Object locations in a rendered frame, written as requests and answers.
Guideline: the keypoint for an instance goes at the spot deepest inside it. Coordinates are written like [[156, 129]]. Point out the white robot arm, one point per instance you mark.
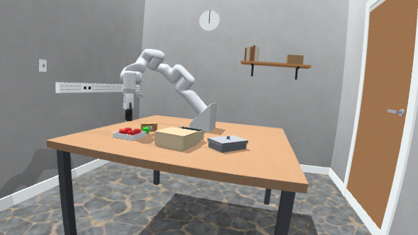
[[153, 59]]

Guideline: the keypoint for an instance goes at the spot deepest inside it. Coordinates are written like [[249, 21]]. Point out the brown cardboard box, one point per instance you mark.
[[151, 125]]

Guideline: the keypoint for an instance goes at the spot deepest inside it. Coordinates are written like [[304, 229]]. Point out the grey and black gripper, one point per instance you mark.
[[128, 105]]

